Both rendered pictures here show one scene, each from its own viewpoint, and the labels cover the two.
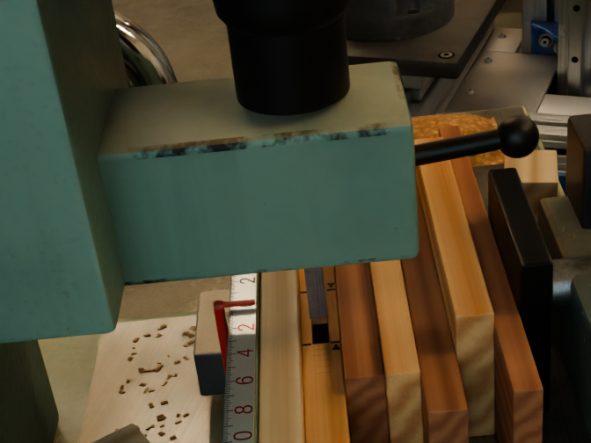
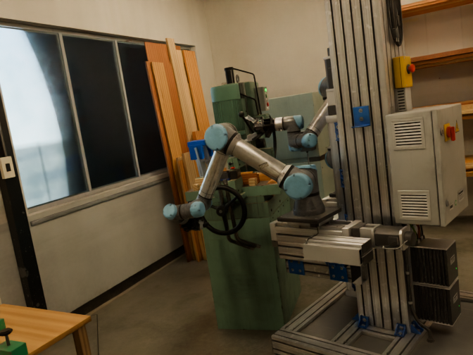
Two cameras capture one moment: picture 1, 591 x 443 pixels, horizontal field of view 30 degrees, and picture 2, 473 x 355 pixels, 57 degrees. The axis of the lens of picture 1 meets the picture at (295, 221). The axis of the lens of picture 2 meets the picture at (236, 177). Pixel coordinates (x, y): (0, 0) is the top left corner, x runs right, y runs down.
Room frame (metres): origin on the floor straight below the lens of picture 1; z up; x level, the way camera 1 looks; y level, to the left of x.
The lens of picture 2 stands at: (1.22, -2.60, 1.32)
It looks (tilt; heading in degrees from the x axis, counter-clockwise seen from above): 8 degrees down; 107
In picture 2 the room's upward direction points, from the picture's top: 8 degrees counter-clockwise
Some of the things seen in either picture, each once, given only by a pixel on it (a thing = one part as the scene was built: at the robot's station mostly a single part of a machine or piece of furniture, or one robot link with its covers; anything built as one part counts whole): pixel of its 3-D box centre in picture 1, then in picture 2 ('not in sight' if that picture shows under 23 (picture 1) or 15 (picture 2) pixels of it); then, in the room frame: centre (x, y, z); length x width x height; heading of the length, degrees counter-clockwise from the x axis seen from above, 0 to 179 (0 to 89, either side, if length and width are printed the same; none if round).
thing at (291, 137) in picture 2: not in sight; (295, 141); (0.87, -0.20, 1.13); 0.11 x 0.08 x 0.11; 127
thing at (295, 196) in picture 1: (261, 183); (236, 163); (0.45, 0.01, 1.03); 0.14 x 0.07 x 0.09; 88
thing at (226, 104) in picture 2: not in sight; (227, 111); (0.45, -0.01, 1.35); 0.18 x 0.18 x 0.31
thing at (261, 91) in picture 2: not in sight; (262, 98); (0.60, 0.31, 1.40); 0.10 x 0.06 x 0.16; 88
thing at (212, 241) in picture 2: not in sight; (255, 258); (0.45, 0.11, 0.36); 0.58 x 0.45 x 0.71; 88
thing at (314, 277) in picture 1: (313, 272); not in sight; (0.45, -0.01, 0.97); 0.01 x 0.01 x 0.05; 88
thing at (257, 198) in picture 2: not in sight; (236, 197); (0.45, -0.07, 0.82); 0.40 x 0.21 x 0.04; 178
